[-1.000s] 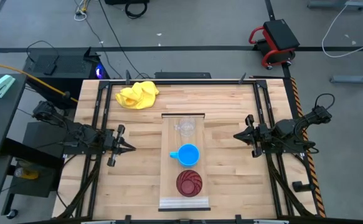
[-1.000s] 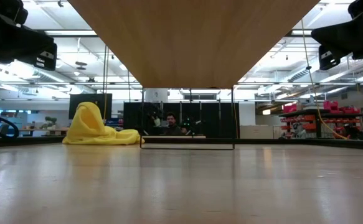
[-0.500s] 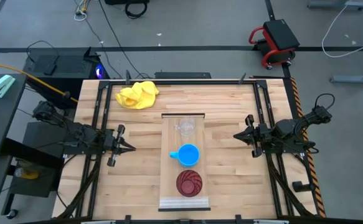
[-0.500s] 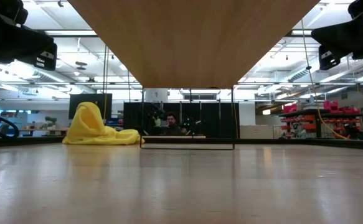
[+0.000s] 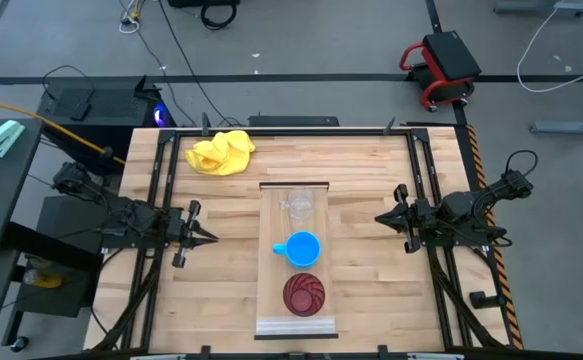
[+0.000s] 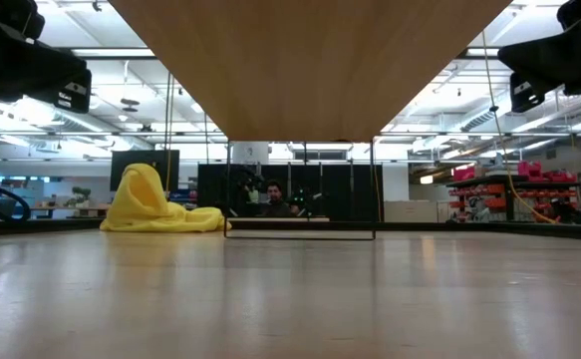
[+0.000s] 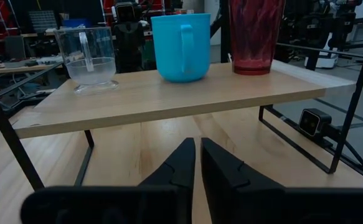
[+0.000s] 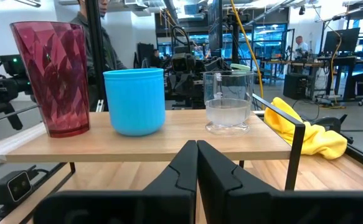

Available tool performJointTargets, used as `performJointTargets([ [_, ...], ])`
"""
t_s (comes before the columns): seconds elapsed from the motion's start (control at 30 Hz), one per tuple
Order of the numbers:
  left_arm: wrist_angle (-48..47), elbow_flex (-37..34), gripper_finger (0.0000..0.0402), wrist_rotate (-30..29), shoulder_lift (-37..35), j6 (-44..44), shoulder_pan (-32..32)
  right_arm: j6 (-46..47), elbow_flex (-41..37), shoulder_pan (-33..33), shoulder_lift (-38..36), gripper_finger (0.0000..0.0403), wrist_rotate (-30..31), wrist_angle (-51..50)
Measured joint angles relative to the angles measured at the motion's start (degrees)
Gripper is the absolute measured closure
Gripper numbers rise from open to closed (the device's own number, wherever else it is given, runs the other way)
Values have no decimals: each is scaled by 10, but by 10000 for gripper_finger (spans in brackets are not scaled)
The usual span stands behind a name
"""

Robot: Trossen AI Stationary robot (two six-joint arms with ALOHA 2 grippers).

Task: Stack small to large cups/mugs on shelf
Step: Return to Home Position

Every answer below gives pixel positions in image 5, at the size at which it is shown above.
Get wooden shelf with black legs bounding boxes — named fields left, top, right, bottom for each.
left=253, top=181, right=339, bottom=342

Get red and black rolling stool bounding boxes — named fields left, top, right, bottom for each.
left=399, top=30, right=483, bottom=112

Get black metal table frame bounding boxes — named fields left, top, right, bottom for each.
left=90, top=127, right=522, bottom=360

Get white floor cable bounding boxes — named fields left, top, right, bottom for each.
left=515, top=4, right=583, bottom=94

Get long black floor cable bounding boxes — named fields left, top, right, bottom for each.
left=157, top=0, right=245, bottom=128

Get mint green stapler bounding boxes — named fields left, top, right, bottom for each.
left=0, top=119, right=26, bottom=159

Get black computer tower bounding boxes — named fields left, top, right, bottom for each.
left=37, top=75, right=177, bottom=166

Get black clamp knob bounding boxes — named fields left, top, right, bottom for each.
left=469, top=290, right=503, bottom=310

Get black flat device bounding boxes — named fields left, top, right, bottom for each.
left=68, top=87, right=95, bottom=122

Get black power strip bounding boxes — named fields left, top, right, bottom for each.
left=247, top=115, right=341, bottom=128

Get grey table foot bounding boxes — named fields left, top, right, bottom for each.
left=529, top=107, right=583, bottom=136

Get yellow cable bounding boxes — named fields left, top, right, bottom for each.
left=0, top=94, right=127, bottom=166

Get crumpled yellow cloth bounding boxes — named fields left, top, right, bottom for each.
left=184, top=129, right=257, bottom=177

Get clear plastic cup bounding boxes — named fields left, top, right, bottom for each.
left=279, top=187, right=317, bottom=222

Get yellow bottle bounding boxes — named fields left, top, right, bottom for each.
left=23, top=267, right=65, bottom=290

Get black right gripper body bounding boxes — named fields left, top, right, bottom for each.
left=393, top=183, right=440, bottom=254

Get coiled black cable loop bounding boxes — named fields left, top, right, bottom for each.
left=199, top=2, right=238, bottom=31

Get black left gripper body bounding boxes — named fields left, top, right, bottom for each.
left=165, top=200, right=202, bottom=269

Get white cable bundle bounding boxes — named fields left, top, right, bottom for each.
left=118, top=0, right=143, bottom=35

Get red ribbed plastic cup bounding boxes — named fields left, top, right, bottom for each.
left=282, top=272, right=327, bottom=318

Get blue plastic mug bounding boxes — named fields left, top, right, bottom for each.
left=271, top=230, right=322, bottom=269

